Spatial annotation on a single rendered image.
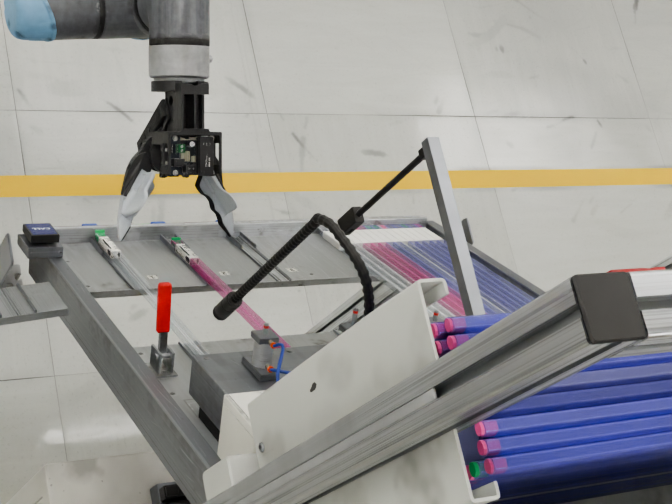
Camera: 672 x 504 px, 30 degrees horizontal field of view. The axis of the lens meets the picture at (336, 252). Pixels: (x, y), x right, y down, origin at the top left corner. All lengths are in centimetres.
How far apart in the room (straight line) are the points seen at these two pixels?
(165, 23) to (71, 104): 131
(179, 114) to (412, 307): 72
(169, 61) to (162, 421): 44
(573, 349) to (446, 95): 262
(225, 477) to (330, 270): 79
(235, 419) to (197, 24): 53
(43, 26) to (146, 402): 49
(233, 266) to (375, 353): 95
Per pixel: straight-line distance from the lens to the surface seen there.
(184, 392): 146
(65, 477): 190
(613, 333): 70
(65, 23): 161
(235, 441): 127
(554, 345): 71
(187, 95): 159
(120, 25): 164
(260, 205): 290
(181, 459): 136
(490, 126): 333
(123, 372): 152
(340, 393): 99
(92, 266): 181
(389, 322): 91
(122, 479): 192
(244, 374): 138
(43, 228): 181
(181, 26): 156
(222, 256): 190
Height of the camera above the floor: 241
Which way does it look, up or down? 55 degrees down
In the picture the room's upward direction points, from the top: 49 degrees clockwise
